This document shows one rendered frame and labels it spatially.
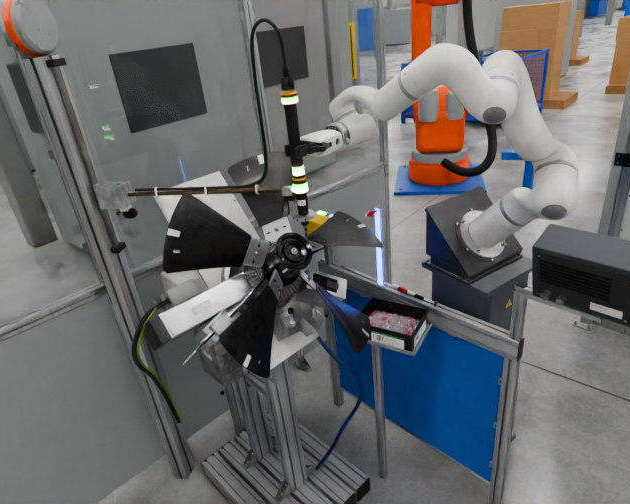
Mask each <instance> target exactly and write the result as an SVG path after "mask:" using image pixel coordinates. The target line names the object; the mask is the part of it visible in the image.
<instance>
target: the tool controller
mask: <svg viewBox="0 0 630 504"><path fill-rule="evenodd" d="M532 294H533V295H534V296H536V297H539V298H542V299H543V300H548V301H551V302H554V303H557V304H558V305H563V306H566V307H570V308H573V309H576V310H579V311H582V312H585V313H588V314H591V315H594V316H597V317H600V318H603V319H606V320H609V321H612V322H615V323H618V324H621V325H624V326H627V327H630V241H629V240H625V239H620V238H616V237H611V236H607V235H602V234H597V233H593V232H588V231H584V230H579V229H574V228H570V227H565V226H561V225H556V224H552V223H551V224H549V225H548V226H547V228H546V229H545V230H544V231H543V233H542V234H541V235H540V237H539V238H538V239H537V241H536V242H535V243H534V245H533V246H532Z"/></svg>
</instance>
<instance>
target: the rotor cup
mask: <svg viewBox="0 0 630 504"><path fill-rule="evenodd" d="M273 247H275V249H274V250H273V251H272V252H271V253H270V250H271V249H272V248H273ZM292 248H296V249H297V251H298V252H297V254H292V252H291V249H292ZM311 260H312V249H311V246H310V244H309V242H308V241H307V240H306V239H305V238H304V237H303V236H301V235H300V234H297V233H293V232H289V233H285V234H283V235H281V236H280V237H279V238H278V239H277V240H276V241H275V242H274V243H272V244H270V247H269V250H268V252H267V255H266V258H265V261H264V263H263V266H262V267H261V268H257V267H256V268H257V271H258V273H259V275H260V276H261V278H262V279H263V280H264V281H265V282H266V283H268V281H269V279H270V276H271V273H272V271H273V268H275V269H277V271H278V274H279V276H280V278H281V280H282V282H283V287H286V286H288V285H290V284H292V283H293V282H294V281H295V280H296V279H297V278H298V276H299V273H300V272H301V271H302V270H304V269H305V268H306V267H308V265H309V264H310V262H311ZM286 268H287V269H288V270H287V271H286V272H284V273H283V272H282V271H283V270H284V269H286Z"/></svg>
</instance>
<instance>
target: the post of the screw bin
mask: <svg viewBox="0 0 630 504"><path fill-rule="evenodd" d="M371 347H372V364H373V381H374V398H375V415H376V432H377V449H378V466H379V477H380V478H383V479H384V480H386V477H387V475H388V467H387V445H386V423H385V401H384V379H383V357H382V347H379V346H376V345H372V344H371Z"/></svg>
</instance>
